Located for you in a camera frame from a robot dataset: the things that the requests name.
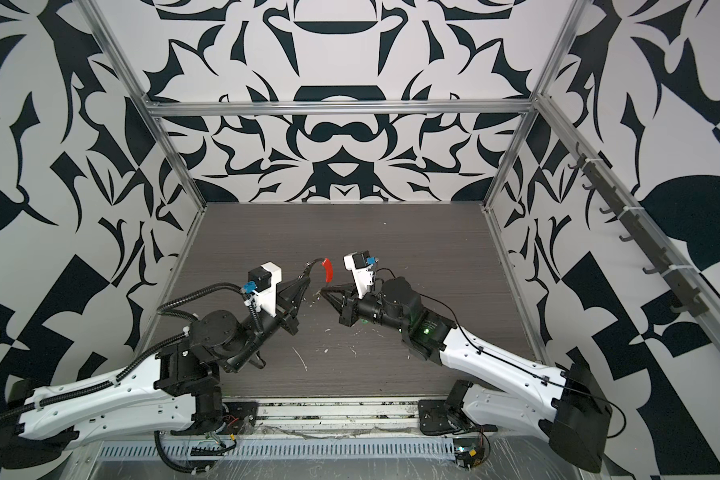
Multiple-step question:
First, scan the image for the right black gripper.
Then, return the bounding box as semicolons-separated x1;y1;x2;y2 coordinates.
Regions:
323;282;415;337

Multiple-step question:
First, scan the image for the red key tag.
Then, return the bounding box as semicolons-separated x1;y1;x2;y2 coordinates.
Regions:
321;258;334;283

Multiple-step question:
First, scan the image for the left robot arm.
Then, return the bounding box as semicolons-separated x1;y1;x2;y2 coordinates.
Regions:
0;262;314;469

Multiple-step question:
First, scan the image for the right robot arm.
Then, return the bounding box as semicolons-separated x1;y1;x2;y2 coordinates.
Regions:
321;277;614;473

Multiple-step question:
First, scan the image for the green circuit board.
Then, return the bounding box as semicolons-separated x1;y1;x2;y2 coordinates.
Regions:
453;435;491;470

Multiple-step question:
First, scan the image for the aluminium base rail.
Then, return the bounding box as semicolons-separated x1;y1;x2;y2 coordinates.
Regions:
215;395;592;442

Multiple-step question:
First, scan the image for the black corrugated cable conduit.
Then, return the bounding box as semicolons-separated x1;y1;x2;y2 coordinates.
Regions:
155;281;247;322

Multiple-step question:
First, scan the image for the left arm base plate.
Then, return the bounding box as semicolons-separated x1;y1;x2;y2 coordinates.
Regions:
213;400;259;435

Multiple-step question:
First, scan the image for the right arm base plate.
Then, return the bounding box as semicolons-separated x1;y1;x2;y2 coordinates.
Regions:
417;399;462;436

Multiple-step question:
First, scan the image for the white slotted cable duct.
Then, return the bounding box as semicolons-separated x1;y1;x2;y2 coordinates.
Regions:
98;437;456;461

